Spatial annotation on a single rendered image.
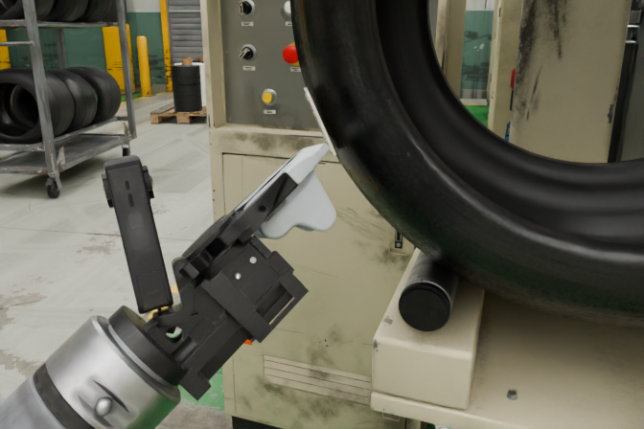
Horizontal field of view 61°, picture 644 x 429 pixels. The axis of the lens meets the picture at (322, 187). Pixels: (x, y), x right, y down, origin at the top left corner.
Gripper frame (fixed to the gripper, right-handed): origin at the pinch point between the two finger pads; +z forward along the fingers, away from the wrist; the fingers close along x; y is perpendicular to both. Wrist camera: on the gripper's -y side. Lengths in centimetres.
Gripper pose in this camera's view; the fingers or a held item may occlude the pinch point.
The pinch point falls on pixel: (310, 149)
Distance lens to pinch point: 45.1
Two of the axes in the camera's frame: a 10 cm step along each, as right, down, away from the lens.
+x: 3.1, -0.7, -9.5
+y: 6.7, 7.2, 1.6
